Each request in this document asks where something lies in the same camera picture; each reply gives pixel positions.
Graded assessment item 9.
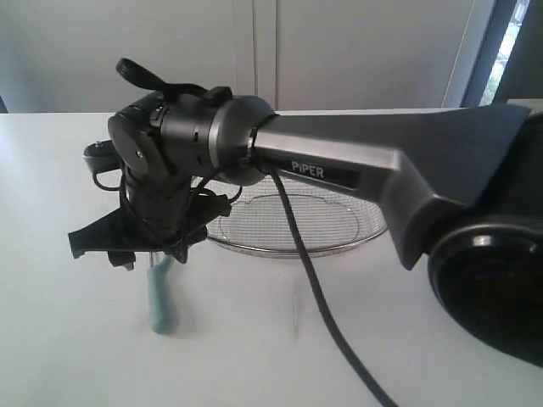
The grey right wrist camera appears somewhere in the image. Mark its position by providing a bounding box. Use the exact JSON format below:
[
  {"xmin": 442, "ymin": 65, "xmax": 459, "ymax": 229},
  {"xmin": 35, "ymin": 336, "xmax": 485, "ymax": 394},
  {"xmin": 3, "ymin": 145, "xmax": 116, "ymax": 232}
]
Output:
[{"xmin": 82, "ymin": 140, "xmax": 120, "ymax": 174}]

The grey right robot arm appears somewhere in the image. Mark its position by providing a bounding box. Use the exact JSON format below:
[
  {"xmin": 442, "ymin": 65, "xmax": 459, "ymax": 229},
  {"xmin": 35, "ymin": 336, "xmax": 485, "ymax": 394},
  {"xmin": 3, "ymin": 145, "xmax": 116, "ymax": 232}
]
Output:
[{"xmin": 68, "ymin": 89, "xmax": 542, "ymax": 366}]

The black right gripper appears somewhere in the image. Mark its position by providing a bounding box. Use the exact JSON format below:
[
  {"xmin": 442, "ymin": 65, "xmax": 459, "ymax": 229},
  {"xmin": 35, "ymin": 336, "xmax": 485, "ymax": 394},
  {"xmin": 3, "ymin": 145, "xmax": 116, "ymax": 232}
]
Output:
[{"xmin": 68, "ymin": 167, "xmax": 232, "ymax": 270}]

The metal wire mesh basket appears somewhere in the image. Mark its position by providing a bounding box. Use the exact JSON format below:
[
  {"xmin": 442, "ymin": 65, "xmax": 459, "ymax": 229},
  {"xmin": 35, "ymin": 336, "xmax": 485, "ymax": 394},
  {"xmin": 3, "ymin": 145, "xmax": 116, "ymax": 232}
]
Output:
[{"xmin": 206, "ymin": 176, "xmax": 387, "ymax": 259}]

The teal handled peeler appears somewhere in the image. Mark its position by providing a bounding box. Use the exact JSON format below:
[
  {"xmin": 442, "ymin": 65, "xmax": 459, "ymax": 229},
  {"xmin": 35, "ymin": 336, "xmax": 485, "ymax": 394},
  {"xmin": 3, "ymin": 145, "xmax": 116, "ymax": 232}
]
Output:
[{"xmin": 146, "ymin": 252, "xmax": 176, "ymax": 336}]

